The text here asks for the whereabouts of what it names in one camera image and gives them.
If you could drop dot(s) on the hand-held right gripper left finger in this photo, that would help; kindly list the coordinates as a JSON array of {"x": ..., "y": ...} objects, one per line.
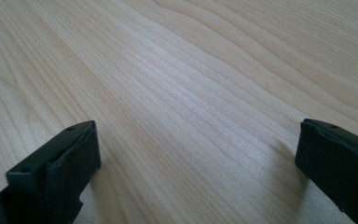
[{"x": 49, "y": 174}]

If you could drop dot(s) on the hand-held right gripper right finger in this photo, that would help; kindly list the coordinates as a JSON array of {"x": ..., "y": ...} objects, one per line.
[{"x": 338, "y": 161}]

